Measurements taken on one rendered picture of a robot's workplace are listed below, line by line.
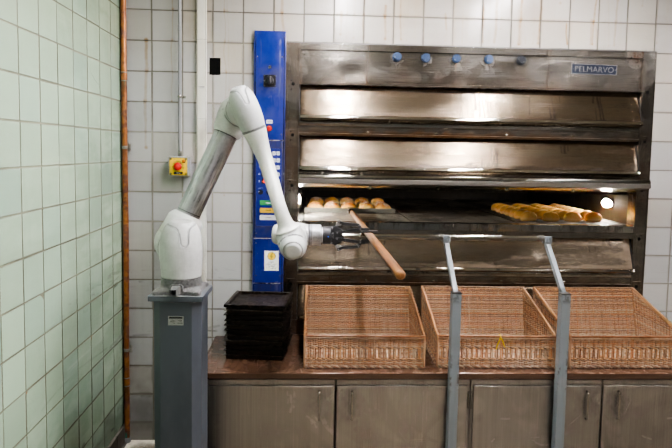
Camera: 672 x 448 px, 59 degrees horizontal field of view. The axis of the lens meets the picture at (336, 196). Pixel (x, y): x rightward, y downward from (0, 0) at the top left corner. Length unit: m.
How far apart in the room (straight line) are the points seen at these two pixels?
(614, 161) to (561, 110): 0.40
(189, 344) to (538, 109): 2.10
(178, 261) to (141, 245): 0.94
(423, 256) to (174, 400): 1.47
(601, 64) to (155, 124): 2.34
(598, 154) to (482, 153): 0.62
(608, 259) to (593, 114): 0.78
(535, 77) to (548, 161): 0.45
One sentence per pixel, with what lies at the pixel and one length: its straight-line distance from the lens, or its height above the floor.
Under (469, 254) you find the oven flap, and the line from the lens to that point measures 3.26.
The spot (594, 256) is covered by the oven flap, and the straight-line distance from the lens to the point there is 3.50.
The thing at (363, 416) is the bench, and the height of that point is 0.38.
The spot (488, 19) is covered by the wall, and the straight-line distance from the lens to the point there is 3.31.
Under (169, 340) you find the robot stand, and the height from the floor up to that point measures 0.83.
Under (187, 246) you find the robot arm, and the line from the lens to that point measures 2.33.
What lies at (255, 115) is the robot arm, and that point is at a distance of 2.41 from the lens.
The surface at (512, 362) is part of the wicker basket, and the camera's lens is 2.93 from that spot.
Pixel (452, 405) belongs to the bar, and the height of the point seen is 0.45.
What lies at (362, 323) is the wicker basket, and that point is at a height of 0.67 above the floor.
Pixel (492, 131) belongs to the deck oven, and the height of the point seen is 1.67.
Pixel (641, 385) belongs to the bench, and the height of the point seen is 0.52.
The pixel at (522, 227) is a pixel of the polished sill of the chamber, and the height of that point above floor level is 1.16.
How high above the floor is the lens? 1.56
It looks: 4 degrees down
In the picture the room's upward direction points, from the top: 1 degrees clockwise
